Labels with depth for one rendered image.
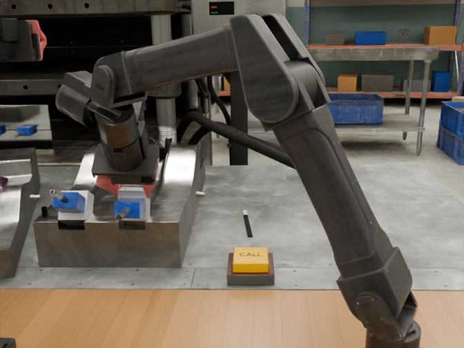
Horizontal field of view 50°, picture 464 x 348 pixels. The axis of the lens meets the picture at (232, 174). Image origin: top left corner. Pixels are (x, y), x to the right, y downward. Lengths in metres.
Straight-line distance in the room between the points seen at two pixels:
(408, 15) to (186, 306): 6.97
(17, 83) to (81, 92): 1.02
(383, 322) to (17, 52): 0.70
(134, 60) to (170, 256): 0.38
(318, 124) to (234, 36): 0.14
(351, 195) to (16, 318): 0.54
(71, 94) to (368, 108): 4.02
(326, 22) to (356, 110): 3.03
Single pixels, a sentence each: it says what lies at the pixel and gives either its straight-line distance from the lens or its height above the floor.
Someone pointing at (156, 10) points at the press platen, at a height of 1.25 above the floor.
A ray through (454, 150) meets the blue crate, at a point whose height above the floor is 0.09.
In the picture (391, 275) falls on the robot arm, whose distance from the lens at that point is 0.60.
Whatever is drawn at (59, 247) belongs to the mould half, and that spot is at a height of 0.84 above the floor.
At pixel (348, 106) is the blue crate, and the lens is 4.62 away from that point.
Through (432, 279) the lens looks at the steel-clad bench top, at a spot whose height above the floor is 0.80.
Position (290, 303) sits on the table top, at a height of 0.80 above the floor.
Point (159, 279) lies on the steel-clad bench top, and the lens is 0.88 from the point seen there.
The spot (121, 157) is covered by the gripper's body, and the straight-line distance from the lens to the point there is 0.78.
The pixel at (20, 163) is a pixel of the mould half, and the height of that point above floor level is 0.90.
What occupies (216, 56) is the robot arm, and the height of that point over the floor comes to 1.19.
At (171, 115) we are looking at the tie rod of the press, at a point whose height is 0.93.
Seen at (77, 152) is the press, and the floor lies 0.79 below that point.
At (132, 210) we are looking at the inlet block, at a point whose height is 0.92.
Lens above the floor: 1.23
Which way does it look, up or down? 18 degrees down
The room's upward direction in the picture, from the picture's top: 1 degrees counter-clockwise
